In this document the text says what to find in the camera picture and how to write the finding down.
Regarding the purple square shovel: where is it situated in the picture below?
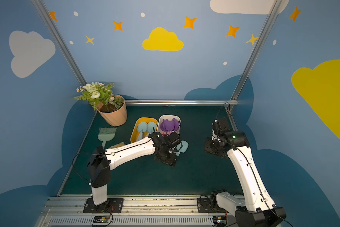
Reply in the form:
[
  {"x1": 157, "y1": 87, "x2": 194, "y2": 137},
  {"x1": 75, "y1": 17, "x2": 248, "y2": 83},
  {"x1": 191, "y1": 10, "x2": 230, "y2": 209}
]
[
  {"x1": 160, "y1": 119, "x2": 173, "y2": 135},
  {"x1": 165, "y1": 120, "x2": 173, "y2": 132}
]

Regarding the purple pointed shovel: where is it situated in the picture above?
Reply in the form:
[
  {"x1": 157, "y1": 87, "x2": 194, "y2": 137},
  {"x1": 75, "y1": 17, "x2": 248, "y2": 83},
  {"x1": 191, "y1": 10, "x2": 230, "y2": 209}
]
[{"x1": 172, "y1": 118, "x2": 180, "y2": 131}]

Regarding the white plastic storage box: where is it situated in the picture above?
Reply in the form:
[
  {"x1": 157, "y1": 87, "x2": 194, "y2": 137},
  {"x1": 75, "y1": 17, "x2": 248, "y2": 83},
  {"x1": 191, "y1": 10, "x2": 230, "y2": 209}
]
[{"x1": 157, "y1": 115, "x2": 181, "y2": 136}]

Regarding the yellow plastic storage box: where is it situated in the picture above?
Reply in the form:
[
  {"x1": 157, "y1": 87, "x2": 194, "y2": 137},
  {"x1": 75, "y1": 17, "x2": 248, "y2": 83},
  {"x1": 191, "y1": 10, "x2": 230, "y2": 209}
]
[{"x1": 130, "y1": 117, "x2": 158, "y2": 143}]

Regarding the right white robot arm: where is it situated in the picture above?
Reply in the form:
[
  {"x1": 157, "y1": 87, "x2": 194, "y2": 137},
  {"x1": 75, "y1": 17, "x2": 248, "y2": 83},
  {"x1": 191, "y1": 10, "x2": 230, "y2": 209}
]
[{"x1": 205, "y1": 118, "x2": 286, "y2": 227}]

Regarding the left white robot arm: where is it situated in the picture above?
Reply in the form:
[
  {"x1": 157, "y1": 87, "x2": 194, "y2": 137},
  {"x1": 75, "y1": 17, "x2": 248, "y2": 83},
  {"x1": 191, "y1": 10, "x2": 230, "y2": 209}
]
[{"x1": 87, "y1": 132, "x2": 183, "y2": 206}]

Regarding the blue toy brush scoop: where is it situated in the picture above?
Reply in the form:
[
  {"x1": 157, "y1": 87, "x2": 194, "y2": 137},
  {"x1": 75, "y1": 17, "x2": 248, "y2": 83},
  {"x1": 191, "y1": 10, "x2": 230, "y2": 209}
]
[{"x1": 109, "y1": 142, "x2": 125, "y2": 149}]

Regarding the green toy rake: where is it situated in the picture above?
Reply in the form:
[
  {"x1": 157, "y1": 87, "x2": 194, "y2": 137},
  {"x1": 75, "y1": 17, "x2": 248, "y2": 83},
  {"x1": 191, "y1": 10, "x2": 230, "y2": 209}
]
[{"x1": 98, "y1": 127, "x2": 117, "y2": 148}]

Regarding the potted artificial flower plant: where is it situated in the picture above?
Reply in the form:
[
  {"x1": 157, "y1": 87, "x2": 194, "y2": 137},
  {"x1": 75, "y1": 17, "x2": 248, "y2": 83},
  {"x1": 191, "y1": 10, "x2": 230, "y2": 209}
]
[{"x1": 73, "y1": 82, "x2": 127, "y2": 127}]

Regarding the right circuit board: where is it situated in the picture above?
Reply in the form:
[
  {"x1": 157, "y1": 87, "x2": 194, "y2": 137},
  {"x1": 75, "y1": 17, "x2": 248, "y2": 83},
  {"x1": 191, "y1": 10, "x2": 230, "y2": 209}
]
[{"x1": 212, "y1": 216, "x2": 227, "y2": 227}]

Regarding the circuit board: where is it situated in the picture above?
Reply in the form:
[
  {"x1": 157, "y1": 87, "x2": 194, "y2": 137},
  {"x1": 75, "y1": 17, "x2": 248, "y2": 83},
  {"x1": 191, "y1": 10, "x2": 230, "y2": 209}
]
[
  {"x1": 92, "y1": 216, "x2": 111, "y2": 226},
  {"x1": 212, "y1": 216, "x2": 227, "y2": 227}
]

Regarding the left circuit board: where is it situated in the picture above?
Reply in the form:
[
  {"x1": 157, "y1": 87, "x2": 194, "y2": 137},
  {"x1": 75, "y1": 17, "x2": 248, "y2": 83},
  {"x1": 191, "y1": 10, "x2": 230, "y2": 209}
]
[{"x1": 92, "y1": 216, "x2": 111, "y2": 226}]

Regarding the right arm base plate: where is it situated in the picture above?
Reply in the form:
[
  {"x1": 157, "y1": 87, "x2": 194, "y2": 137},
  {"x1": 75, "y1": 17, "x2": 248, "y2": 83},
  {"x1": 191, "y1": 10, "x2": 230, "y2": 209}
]
[{"x1": 197, "y1": 196, "x2": 226, "y2": 213}]

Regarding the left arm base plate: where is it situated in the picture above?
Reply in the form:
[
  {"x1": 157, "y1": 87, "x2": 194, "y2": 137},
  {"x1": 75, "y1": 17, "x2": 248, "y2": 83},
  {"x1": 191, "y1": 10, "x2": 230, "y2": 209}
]
[{"x1": 83, "y1": 198, "x2": 124, "y2": 214}]

